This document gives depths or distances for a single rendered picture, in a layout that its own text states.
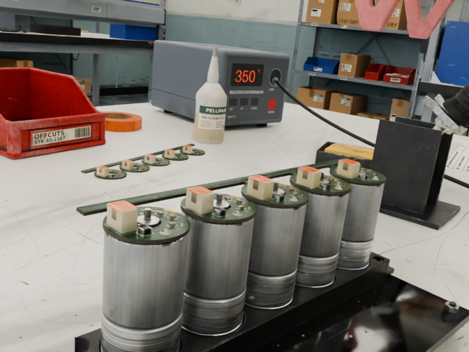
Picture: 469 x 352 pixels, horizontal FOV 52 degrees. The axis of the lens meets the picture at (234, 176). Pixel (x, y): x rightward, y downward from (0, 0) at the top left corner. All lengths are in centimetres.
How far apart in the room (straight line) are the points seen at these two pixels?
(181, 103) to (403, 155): 34
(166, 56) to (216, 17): 527
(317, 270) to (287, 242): 3
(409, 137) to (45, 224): 25
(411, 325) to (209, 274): 9
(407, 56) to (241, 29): 189
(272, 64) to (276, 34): 483
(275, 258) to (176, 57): 49
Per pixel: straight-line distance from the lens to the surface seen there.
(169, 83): 66
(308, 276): 20
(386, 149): 38
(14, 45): 283
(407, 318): 22
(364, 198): 22
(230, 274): 16
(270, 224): 17
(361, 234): 22
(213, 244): 15
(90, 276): 24
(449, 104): 37
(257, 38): 558
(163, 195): 17
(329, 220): 19
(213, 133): 52
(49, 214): 32
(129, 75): 616
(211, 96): 51
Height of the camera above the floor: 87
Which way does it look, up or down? 17 degrees down
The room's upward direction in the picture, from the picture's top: 6 degrees clockwise
